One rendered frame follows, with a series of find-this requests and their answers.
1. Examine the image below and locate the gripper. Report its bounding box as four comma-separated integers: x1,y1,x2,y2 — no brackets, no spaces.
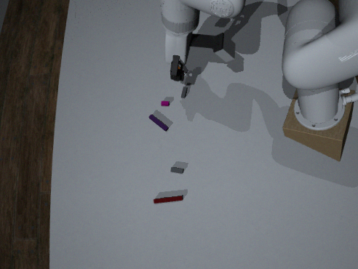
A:
162,23,198,81

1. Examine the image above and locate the dark red rod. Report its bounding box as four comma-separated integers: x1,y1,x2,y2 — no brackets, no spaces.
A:
154,196,182,204

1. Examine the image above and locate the grey rectangular bar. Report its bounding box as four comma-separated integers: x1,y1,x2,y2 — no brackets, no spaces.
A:
181,87,187,98
171,167,183,174

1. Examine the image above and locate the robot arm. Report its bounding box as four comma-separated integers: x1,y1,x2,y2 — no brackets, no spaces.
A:
160,0,358,130

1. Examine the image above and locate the purple rod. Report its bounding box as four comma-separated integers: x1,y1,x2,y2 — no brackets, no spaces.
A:
149,115,168,131

